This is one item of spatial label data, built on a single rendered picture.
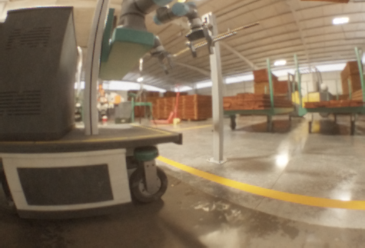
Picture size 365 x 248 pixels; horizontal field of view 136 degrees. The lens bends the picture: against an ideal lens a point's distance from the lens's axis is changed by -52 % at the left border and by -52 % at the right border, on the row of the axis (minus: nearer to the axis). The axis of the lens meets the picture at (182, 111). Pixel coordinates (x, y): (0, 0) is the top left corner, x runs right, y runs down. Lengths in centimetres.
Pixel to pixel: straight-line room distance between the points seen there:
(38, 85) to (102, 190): 42
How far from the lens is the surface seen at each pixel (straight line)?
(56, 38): 66
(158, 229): 59
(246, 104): 254
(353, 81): 1035
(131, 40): 59
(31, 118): 62
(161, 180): 71
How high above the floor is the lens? 42
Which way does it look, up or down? level
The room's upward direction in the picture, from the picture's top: 2 degrees counter-clockwise
